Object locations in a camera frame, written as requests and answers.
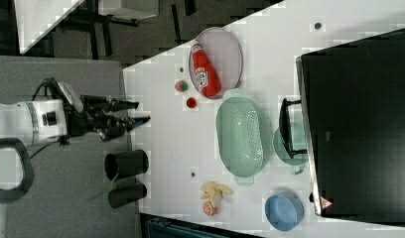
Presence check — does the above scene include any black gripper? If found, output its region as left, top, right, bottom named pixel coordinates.
left=65, top=95, right=151, bottom=141

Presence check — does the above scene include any mint green oval strainer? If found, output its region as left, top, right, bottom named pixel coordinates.
left=215, top=89, right=264, bottom=185

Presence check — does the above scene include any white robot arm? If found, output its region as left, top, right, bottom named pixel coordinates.
left=0, top=95, right=150, bottom=147

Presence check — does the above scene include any pink toy strawberry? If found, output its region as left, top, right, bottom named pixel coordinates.
left=175, top=80, right=189, bottom=92

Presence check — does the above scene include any red toy strawberry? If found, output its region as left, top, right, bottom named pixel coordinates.
left=187, top=97, right=197, bottom=108

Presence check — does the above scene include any green spatula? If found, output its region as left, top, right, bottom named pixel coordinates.
left=88, top=176, right=118, bottom=201

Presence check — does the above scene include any red ketchup bottle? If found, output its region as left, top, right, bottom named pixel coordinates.
left=191, top=41, right=221, bottom=97

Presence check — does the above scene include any grey round plate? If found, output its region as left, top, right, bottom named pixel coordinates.
left=190, top=27, right=243, bottom=99

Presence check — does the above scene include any toy orange slice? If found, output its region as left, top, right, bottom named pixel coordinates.
left=202, top=201, right=217, bottom=216

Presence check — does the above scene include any mint green mug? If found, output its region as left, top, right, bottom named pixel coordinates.
left=273, top=122, right=308, bottom=175

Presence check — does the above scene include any blue bowl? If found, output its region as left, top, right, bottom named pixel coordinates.
left=264, top=191, right=304, bottom=231

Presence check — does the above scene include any black toaster oven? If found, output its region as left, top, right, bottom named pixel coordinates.
left=279, top=29, right=405, bottom=227

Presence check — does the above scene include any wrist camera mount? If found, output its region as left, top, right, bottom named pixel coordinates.
left=58, top=82, right=83, bottom=112

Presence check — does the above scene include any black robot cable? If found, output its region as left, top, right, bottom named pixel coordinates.
left=31, top=76, right=60, bottom=102

